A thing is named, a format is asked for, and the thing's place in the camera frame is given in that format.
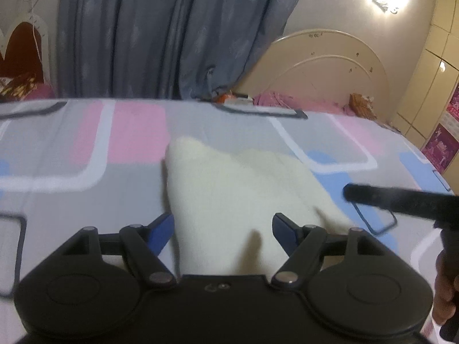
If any white hanging cable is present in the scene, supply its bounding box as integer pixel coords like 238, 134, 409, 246
30, 5, 42, 58

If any orange brown plush cloth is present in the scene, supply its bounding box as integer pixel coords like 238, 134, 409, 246
349, 92, 378, 120

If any brown white-edged headboard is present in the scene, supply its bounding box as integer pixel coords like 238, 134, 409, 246
0, 14, 50, 80

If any blue-grey curtain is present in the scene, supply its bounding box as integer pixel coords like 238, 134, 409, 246
57, 0, 317, 101

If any pink striped pillow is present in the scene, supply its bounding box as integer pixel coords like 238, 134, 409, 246
32, 82, 57, 100

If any dark red patterned cloth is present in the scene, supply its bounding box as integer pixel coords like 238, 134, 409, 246
0, 73, 37, 103

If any cream wardrobe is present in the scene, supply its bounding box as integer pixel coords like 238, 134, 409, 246
392, 0, 459, 148

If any patterned grey pink bedsheet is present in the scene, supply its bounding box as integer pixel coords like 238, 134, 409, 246
0, 97, 459, 344

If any cream arched headboard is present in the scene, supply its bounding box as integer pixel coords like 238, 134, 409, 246
233, 29, 390, 120

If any person's right hand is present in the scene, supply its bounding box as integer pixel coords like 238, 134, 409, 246
431, 254, 459, 327

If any white fluffy towel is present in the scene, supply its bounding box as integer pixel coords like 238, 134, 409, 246
164, 134, 363, 276

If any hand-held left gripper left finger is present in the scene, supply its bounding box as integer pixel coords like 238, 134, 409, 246
63, 212, 177, 287

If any pink wall poster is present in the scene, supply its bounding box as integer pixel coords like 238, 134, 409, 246
421, 123, 457, 172
444, 83, 459, 130

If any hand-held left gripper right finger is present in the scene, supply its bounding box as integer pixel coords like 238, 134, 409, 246
271, 212, 390, 289

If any pink bedding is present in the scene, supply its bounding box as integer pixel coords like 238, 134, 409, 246
252, 91, 355, 116

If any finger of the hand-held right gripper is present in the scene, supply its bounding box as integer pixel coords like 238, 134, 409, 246
343, 183, 459, 223

